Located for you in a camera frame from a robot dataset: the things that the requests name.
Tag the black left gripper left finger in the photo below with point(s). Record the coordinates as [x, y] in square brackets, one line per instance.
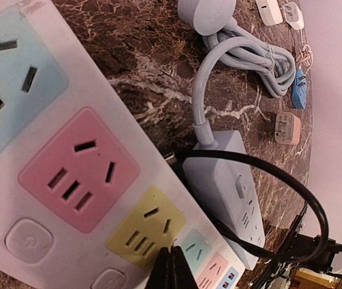
[160, 273]

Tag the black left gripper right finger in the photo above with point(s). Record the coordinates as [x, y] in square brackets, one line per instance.
[181, 275]

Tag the pink adapter plug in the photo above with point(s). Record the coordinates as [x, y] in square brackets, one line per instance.
[287, 129]

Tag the blue cube adapter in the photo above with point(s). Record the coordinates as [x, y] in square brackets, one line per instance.
[299, 90]

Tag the white square adapter plug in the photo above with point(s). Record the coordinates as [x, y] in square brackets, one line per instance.
[269, 11]

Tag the white usb charger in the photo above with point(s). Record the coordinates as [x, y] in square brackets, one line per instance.
[293, 16]

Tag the light blue power strip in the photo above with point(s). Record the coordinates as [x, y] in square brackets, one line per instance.
[226, 189]

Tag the white long power strip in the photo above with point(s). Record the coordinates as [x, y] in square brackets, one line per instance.
[86, 199]

